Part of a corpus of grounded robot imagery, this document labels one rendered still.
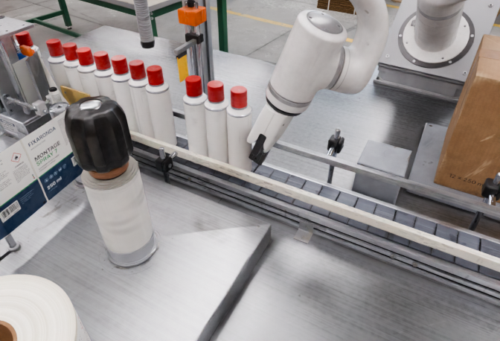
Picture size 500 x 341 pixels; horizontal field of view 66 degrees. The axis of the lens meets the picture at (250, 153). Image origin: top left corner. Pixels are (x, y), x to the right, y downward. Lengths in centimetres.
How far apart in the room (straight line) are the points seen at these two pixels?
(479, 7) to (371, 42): 84
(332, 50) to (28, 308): 53
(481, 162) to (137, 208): 69
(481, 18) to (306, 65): 89
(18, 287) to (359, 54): 58
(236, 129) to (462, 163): 49
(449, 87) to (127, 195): 104
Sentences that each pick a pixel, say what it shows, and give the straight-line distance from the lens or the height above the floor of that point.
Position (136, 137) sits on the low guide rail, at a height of 91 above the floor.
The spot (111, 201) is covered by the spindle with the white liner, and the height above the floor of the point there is 104.
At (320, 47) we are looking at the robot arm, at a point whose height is 122.
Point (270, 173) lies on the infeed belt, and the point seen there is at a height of 88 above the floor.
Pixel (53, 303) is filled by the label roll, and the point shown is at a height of 102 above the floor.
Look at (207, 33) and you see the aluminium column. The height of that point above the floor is 111.
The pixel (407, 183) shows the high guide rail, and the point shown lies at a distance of 77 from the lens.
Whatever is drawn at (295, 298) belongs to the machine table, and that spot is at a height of 83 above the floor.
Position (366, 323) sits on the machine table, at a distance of 72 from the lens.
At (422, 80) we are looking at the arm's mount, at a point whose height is 87.
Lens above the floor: 144
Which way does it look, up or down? 38 degrees down
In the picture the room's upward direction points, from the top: straight up
